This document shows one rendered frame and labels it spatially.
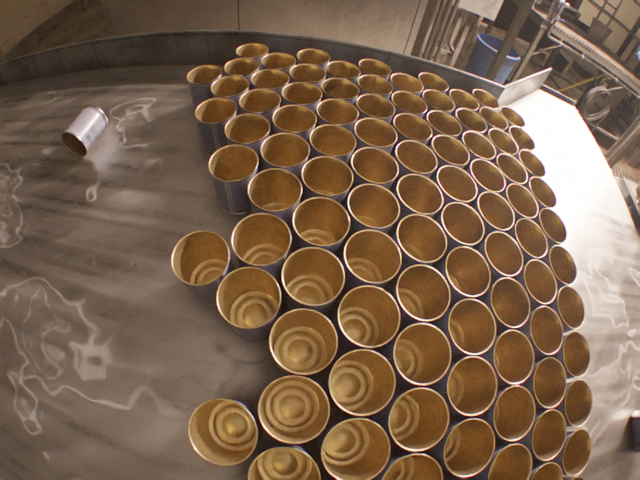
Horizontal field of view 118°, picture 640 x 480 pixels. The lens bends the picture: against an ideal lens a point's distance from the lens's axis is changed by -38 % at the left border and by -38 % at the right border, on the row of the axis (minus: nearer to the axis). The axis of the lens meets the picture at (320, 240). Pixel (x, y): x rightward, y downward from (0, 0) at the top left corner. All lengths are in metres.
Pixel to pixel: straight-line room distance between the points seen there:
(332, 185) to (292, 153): 0.08
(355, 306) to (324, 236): 0.11
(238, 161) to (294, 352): 0.28
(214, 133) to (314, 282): 0.28
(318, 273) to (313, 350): 0.10
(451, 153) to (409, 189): 0.13
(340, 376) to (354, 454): 0.10
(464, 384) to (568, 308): 0.22
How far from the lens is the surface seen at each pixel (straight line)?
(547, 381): 0.50
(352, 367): 0.40
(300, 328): 0.40
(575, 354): 0.55
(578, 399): 0.54
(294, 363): 0.39
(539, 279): 0.53
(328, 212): 0.41
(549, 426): 0.50
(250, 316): 0.40
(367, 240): 0.40
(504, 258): 0.50
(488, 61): 3.09
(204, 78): 0.67
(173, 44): 0.83
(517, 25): 2.54
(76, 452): 0.50
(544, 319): 0.50
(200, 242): 0.39
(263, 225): 0.39
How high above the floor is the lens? 1.47
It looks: 61 degrees down
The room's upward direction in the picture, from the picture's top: 13 degrees clockwise
